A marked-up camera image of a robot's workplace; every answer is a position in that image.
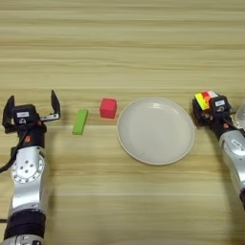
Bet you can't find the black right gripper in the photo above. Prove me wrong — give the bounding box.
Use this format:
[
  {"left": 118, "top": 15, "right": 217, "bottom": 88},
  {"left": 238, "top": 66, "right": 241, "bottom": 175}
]
[{"left": 191, "top": 98, "right": 239, "bottom": 139}]

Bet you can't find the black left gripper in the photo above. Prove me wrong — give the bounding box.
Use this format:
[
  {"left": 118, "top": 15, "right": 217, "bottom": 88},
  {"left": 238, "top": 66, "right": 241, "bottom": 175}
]
[{"left": 1, "top": 89, "right": 62, "bottom": 150}]

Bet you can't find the multicoloured block stack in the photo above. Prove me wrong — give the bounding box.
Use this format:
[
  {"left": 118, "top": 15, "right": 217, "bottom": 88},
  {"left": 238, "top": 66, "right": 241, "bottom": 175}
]
[{"left": 194, "top": 90, "right": 220, "bottom": 111}]

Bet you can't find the white round plate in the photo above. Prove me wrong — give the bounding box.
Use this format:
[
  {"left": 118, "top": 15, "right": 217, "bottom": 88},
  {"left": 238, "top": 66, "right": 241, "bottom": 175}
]
[{"left": 116, "top": 97, "right": 196, "bottom": 166}]

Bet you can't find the red cube block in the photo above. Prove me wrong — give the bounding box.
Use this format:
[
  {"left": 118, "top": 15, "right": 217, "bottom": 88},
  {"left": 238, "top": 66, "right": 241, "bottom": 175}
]
[{"left": 99, "top": 97, "right": 118, "bottom": 120}]

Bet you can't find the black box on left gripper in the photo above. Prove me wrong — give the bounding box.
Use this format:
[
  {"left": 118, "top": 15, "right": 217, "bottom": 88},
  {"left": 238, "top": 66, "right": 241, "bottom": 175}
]
[{"left": 11, "top": 103, "right": 40, "bottom": 127}]

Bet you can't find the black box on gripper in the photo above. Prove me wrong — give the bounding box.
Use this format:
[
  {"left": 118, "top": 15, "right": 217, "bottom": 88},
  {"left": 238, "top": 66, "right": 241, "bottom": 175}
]
[
  {"left": 11, "top": 103, "right": 40, "bottom": 127},
  {"left": 209, "top": 95, "right": 232, "bottom": 117}
]

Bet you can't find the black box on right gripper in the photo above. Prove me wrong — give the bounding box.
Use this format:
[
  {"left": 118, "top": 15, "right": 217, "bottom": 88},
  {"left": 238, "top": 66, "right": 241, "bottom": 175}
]
[{"left": 209, "top": 95, "right": 232, "bottom": 117}]

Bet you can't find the clear plastic object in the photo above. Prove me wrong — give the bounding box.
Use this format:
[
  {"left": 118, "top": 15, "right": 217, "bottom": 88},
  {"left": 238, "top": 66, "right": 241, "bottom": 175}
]
[{"left": 234, "top": 100, "right": 245, "bottom": 129}]

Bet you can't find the green rectangular block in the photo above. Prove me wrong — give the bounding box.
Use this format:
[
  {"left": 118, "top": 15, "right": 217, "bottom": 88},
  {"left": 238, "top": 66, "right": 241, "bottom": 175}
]
[{"left": 72, "top": 108, "right": 90, "bottom": 136}]

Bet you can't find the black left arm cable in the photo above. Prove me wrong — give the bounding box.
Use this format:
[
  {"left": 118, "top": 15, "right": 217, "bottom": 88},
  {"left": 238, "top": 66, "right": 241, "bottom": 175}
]
[{"left": 0, "top": 133, "right": 27, "bottom": 175}]

